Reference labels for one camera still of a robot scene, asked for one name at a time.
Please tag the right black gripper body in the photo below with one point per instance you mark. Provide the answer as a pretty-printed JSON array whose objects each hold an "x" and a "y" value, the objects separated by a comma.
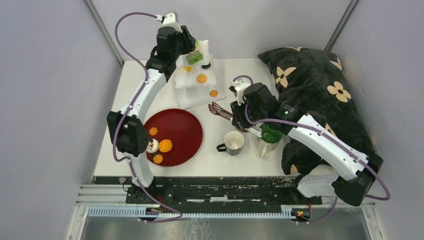
[{"x": 245, "y": 115}]

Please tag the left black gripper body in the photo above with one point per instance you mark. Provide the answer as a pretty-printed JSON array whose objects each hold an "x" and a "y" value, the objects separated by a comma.
[{"x": 179, "y": 50}]

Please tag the green striped cake slice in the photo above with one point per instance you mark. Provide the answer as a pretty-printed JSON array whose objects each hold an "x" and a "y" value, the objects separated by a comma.
[{"x": 194, "y": 57}]

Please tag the yellow cake wedge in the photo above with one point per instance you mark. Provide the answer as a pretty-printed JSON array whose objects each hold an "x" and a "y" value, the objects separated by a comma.
[{"x": 188, "y": 68}]

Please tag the dark chocolate sandwich cookie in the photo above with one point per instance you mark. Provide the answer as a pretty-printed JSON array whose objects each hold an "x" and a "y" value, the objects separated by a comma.
[{"x": 206, "y": 66}]

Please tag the cream green-lined mug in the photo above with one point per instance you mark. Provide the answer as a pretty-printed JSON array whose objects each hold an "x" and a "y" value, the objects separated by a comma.
[{"x": 268, "y": 141}]

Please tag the round beige biscuit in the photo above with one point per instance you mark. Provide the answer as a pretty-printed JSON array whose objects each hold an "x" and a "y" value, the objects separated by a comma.
[{"x": 201, "y": 78}]

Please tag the metal serving tongs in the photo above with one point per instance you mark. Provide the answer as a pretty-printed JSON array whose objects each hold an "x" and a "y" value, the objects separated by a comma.
[{"x": 220, "y": 112}]

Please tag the white three-tier dessert stand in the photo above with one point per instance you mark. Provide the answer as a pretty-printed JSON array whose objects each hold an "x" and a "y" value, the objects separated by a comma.
[{"x": 190, "y": 93}]

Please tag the small chip cookie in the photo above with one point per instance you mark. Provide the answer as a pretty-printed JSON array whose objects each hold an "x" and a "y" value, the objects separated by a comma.
[{"x": 213, "y": 93}]

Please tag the dark red round tray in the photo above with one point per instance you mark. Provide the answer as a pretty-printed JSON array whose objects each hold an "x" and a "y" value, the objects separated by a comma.
[{"x": 182, "y": 128}]

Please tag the large orange egg tart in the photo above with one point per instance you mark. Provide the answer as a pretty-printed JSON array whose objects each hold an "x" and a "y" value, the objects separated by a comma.
[{"x": 165, "y": 145}]

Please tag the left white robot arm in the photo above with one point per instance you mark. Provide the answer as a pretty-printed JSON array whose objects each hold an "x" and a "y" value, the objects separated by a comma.
[{"x": 128, "y": 135}]

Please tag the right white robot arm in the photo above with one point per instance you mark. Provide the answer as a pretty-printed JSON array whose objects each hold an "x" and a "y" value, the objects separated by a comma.
[{"x": 356, "y": 173}]

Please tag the black white-lined mug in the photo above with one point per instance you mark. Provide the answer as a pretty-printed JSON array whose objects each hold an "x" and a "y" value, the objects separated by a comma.
[{"x": 233, "y": 143}]

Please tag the black floral pillow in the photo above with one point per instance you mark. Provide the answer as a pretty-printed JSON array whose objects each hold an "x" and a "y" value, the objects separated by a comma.
[{"x": 314, "y": 80}]

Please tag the chocolate chip cookie upper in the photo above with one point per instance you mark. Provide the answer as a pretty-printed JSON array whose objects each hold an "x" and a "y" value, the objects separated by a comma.
[{"x": 153, "y": 131}]

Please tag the chocolate chip cookie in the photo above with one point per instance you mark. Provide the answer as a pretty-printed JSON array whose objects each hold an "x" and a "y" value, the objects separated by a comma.
[
  {"x": 157, "y": 159},
  {"x": 153, "y": 131}
]

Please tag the white chocolate-drizzled donut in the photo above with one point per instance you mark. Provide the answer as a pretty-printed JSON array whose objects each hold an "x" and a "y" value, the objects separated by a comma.
[{"x": 153, "y": 146}]

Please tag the chocolate chip cookie lower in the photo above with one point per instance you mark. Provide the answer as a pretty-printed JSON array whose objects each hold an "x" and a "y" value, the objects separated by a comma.
[{"x": 157, "y": 159}]

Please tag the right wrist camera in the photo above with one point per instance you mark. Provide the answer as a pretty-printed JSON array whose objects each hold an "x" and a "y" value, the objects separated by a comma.
[{"x": 238, "y": 86}]

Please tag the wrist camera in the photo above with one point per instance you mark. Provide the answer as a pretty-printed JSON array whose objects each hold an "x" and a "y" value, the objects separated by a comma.
[
  {"x": 170, "y": 19},
  {"x": 238, "y": 86}
]

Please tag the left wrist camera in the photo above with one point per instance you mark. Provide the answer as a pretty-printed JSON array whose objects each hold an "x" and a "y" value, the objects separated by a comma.
[{"x": 170, "y": 19}]

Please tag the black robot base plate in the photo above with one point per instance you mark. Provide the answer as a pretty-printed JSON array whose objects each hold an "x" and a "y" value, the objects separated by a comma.
[{"x": 229, "y": 195}]

